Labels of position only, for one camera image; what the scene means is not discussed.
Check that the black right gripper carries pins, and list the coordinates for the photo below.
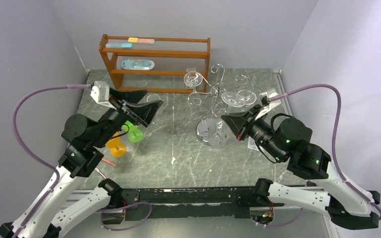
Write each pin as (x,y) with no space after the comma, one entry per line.
(243,125)

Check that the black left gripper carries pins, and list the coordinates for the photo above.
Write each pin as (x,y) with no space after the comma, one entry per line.
(145,112)

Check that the clear tall flute glass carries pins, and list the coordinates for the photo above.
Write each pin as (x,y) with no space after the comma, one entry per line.
(248,97)

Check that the clear stemmed wine glass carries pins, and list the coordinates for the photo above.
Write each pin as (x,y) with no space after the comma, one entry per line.
(192,80)

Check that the clear wide wine glass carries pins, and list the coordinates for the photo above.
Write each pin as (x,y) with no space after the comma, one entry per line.
(218,130)

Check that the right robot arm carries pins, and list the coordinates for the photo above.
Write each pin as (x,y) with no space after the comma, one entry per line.
(290,143)

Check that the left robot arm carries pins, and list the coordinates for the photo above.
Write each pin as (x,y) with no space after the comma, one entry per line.
(45,217)

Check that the chrome wine glass rack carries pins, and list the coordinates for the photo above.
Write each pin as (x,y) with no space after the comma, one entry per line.
(213,93)

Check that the white packaged ruler card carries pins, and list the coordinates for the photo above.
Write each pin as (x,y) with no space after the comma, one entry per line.
(252,145)

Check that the green plastic goblet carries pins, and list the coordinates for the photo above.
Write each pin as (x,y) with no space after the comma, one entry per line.
(134,134)

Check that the orange plastic goblet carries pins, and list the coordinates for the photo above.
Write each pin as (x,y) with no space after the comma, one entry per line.
(117,148)

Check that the orange wooden shelf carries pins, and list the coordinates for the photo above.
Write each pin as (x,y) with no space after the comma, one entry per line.
(172,57)

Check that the blue eraser bar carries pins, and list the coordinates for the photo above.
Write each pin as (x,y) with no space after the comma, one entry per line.
(119,45)

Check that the yellow pink eraser bar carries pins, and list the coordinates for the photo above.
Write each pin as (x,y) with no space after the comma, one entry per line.
(135,40)

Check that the red pen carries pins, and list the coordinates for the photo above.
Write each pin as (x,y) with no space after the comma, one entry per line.
(109,162)

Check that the silver red-tipped pen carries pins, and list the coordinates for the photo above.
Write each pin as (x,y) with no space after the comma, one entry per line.
(100,173)

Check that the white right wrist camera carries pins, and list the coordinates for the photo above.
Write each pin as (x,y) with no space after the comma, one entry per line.
(267,104)

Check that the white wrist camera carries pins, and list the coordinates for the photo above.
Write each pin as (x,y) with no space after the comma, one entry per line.
(100,93)
(267,104)

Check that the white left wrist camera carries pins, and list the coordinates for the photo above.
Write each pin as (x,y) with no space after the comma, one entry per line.
(100,93)

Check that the aluminium side rail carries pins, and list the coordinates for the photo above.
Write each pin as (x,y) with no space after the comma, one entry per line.
(285,102)

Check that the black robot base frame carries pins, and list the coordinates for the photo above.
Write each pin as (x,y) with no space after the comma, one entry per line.
(197,202)

